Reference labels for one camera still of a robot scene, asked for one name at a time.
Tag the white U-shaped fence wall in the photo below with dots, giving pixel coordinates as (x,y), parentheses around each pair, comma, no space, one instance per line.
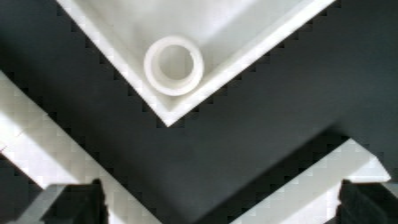
(54,161)

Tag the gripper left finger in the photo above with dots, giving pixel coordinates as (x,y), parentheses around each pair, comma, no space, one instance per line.
(70,204)

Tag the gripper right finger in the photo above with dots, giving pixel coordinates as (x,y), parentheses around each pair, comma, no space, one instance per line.
(369,203)

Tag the white square tabletop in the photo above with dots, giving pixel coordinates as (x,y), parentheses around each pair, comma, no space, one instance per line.
(182,43)

